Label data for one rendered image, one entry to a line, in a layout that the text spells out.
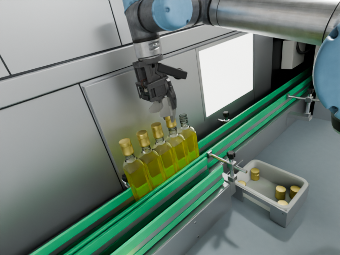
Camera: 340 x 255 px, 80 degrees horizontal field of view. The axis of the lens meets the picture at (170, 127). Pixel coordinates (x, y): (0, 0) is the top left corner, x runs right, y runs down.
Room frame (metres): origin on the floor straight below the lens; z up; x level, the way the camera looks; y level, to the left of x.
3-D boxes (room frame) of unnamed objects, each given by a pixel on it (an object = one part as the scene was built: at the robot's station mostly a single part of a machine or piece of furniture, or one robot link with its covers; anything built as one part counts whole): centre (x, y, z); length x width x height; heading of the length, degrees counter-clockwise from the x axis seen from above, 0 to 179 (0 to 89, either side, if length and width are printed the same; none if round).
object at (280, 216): (0.57, -0.31, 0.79); 0.27 x 0.17 x 0.08; 33
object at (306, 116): (0.92, -0.71, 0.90); 0.17 x 0.05 x 0.23; 33
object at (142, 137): (0.55, 0.09, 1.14); 0.04 x 0.04 x 0.04
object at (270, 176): (0.55, -0.32, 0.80); 0.22 x 0.17 x 0.09; 33
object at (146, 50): (0.60, 0.01, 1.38); 0.08 x 0.08 x 0.05
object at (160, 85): (0.60, 0.02, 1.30); 0.09 x 0.08 x 0.12; 122
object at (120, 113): (0.87, -0.15, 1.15); 0.90 x 0.03 x 0.34; 123
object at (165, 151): (0.58, 0.04, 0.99); 0.06 x 0.06 x 0.21; 34
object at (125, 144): (0.52, 0.14, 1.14); 0.04 x 0.04 x 0.04
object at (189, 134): (0.65, -0.05, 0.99); 0.06 x 0.06 x 0.21; 33
